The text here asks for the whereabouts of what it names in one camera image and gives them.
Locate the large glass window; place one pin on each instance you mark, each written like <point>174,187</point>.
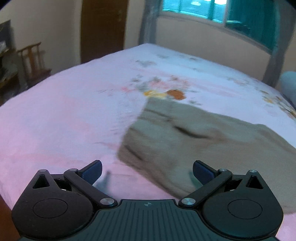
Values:
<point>254,19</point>

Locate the right grey curtain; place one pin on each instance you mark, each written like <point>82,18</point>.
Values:
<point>285,24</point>

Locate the dark cabinet with clutter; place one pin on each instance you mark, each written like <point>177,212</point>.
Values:
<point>10,84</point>

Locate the pink floral bed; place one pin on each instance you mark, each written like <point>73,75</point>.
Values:
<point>81,115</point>

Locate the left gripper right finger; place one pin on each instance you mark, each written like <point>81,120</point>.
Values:
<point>212,181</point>

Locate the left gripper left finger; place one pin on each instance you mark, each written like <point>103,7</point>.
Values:
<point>83,181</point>

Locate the brown wooden door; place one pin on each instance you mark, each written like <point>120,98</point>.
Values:
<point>102,30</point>

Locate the left grey curtain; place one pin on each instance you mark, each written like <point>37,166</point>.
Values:
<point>149,22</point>

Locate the wooden chair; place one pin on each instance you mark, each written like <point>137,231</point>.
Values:
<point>33,64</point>

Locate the grey-brown fleece pants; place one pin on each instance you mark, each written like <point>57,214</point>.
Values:
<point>168,137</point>

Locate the grey curtain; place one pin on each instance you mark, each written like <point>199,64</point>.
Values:
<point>285,24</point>
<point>149,22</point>

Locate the rolled grey-blue duvet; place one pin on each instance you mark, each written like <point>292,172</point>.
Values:
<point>287,83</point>

